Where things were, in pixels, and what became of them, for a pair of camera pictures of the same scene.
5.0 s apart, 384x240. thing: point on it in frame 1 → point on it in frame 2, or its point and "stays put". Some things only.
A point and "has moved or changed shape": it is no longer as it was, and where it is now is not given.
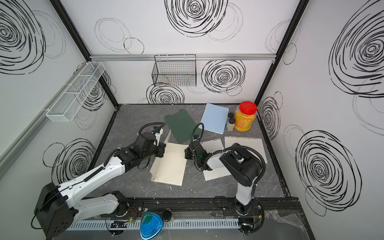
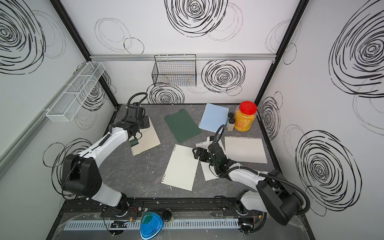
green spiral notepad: [181, 125] stays put
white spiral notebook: [255, 143] stays put
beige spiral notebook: [170, 168] has moved or changed shape
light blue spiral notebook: [214, 118] stays put
